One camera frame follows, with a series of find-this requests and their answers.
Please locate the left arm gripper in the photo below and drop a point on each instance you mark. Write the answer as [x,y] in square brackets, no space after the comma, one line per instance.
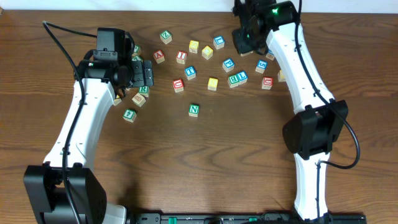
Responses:
[142,72]

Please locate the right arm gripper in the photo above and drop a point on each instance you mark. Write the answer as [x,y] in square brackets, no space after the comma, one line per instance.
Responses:
[241,42]

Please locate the green letter N block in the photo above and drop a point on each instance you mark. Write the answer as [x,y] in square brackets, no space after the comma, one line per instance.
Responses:
[193,110]

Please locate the red letter E block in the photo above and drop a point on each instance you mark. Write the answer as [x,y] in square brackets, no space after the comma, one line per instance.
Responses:
[245,54]

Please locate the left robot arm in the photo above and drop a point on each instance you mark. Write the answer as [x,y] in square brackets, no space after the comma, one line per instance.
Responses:
[64,189]

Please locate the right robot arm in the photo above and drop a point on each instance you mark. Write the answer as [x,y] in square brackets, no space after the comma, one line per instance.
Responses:
[275,27]

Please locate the green letter R block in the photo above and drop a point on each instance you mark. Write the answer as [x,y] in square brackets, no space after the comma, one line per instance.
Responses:
[144,91]

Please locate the red letter A block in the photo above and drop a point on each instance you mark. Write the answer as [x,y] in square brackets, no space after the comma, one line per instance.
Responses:
[159,56]

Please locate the pineapple B wooden block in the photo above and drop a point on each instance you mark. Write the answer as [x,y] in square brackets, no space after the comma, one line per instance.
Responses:
[138,99]

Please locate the blue number 5 block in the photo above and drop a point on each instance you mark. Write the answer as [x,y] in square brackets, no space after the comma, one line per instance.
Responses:
[261,66]

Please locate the blue letter P block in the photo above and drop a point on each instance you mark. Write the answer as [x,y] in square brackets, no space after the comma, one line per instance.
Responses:
[228,65]

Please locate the yellow letter G block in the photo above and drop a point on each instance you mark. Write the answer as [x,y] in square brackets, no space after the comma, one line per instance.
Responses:
[117,100]

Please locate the red letter U block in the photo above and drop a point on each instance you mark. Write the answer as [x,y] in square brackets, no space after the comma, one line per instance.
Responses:
[178,85]

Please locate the yellow block with animal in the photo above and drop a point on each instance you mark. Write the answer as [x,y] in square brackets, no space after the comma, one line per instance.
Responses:
[207,52]

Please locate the red letter I block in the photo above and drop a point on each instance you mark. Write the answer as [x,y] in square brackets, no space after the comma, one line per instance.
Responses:
[181,57]

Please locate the green letter Z block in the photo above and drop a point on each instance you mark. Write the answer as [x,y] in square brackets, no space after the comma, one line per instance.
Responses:
[166,37]

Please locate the green letter B block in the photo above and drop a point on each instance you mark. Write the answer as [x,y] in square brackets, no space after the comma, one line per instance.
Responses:
[233,81]

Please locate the blue letter T block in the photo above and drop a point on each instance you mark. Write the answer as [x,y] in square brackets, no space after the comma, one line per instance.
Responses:
[190,72]

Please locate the yellow block back row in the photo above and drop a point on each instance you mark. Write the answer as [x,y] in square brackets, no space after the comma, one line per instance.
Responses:
[193,46]

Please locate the yellow letter S block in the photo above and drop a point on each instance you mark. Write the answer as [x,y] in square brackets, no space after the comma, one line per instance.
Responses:
[212,84]

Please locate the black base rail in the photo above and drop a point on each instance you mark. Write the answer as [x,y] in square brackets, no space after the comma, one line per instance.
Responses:
[273,217]

